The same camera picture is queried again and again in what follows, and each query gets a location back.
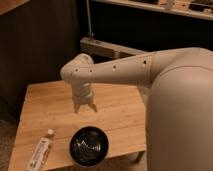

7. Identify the grey metal beam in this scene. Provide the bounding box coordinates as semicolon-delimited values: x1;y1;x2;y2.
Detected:
80;37;144;59

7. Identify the wooden table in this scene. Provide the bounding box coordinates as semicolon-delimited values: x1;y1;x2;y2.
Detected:
8;81;146;171

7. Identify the white plastic bottle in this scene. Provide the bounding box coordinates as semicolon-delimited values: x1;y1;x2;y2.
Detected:
25;129;54;171

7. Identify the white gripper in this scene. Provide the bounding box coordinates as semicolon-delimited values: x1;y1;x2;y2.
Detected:
72;83;97;114

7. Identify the metal vertical pole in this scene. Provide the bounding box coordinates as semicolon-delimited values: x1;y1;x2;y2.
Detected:
86;0;94;41

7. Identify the wooden shelf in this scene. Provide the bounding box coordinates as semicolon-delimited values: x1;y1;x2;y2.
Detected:
94;0;213;21

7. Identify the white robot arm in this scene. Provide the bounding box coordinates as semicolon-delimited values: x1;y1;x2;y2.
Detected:
60;47;213;171

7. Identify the black ceramic bowl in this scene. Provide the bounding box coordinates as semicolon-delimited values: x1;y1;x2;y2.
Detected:
69;126;109;167

